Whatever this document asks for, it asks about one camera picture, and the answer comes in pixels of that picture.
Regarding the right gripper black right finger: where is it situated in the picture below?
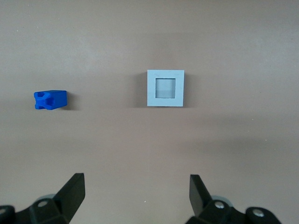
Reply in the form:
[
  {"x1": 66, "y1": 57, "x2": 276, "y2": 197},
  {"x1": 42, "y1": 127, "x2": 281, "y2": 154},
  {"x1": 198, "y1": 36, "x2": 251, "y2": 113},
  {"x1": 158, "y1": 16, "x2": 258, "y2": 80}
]
[{"x1": 184, "y1": 174, "x2": 281, "y2": 224}]

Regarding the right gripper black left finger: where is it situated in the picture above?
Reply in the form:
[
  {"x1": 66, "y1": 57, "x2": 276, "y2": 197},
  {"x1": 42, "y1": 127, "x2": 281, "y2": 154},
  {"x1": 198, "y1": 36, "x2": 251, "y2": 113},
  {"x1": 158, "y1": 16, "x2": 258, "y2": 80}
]
[{"x1": 0, "y1": 172, "x2": 86, "y2": 224}]

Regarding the blue plastic insert part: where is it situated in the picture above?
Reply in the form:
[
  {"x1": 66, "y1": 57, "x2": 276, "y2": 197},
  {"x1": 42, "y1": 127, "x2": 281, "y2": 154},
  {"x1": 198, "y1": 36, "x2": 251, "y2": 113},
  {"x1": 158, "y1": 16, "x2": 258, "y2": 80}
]
[{"x1": 33, "y1": 90, "x2": 68, "y2": 110}]

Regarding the gray square socket base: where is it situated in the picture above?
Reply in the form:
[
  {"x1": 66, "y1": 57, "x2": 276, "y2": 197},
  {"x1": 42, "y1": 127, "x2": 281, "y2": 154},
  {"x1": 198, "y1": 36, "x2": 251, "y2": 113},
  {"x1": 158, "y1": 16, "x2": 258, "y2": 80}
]
[{"x1": 147, "y1": 69, "x2": 185, "y2": 108}]

